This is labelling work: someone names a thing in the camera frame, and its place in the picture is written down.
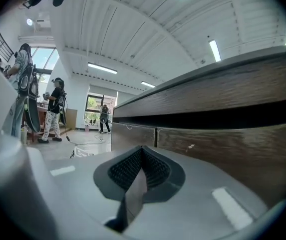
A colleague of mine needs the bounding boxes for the large glass window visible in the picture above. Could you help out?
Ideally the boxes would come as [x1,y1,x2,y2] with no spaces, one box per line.
[30,46,60,71]

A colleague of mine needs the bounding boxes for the light wooden board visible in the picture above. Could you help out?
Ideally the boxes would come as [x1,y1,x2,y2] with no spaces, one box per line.
[65,108,78,131]

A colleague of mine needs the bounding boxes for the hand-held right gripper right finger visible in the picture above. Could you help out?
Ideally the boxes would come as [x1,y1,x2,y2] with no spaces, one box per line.
[121,145,269,240]

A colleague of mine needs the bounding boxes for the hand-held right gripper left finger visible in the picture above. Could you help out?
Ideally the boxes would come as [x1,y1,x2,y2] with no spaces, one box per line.
[44,145,144,240]

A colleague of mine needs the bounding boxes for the dark wooden sink cabinet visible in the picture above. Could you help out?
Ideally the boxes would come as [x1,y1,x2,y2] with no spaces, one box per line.
[110,43,286,210]

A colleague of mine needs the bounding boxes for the white floor cable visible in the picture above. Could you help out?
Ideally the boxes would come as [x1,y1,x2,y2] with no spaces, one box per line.
[65,123,112,146]

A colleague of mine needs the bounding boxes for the black framed window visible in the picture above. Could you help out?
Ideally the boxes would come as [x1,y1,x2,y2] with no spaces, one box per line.
[84,92,119,130]

